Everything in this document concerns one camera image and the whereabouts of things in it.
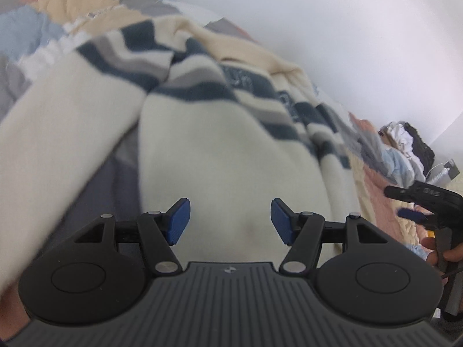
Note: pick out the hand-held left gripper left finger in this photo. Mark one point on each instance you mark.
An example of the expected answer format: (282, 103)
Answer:
(179, 220)

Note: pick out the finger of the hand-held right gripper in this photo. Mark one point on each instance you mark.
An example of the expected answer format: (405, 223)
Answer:
(412, 215)
(399, 192)

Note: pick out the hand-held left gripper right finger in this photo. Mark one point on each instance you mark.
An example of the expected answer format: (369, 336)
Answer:
(284, 220)

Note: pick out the cream striped knit sweater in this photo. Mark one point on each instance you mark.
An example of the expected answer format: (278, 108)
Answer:
(224, 151)

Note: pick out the person's left forearm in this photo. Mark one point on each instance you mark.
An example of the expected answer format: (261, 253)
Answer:
(11, 314)

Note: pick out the person's right hand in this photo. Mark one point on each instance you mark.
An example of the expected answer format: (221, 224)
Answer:
(454, 253)

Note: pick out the black crumpled cloth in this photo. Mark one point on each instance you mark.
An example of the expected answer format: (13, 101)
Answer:
(423, 150)

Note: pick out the white crumpled cloth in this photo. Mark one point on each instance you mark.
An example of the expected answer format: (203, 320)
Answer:
(398, 135)

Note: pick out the patchwork duvet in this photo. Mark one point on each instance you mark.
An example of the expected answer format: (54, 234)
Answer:
(43, 11)

